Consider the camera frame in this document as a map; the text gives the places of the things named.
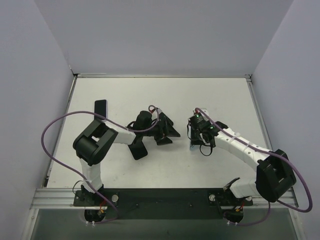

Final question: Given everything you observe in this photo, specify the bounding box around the light blue phone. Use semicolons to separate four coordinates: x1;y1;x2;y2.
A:
187;124;198;151

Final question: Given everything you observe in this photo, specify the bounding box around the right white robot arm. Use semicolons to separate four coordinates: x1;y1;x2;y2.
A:
187;108;297;203

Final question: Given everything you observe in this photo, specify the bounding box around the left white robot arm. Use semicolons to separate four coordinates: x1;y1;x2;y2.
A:
73;108;181;206

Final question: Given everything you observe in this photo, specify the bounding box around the phone with lilac edge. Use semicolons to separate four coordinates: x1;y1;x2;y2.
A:
94;99;108;122

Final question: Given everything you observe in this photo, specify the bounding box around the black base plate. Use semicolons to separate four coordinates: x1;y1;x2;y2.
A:
81;188;239;221

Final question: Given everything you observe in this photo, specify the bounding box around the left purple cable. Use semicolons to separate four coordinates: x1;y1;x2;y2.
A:
41;104;166;225

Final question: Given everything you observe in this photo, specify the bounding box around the aluminium front rail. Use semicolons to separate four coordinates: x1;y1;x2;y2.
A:
29;186;300;211

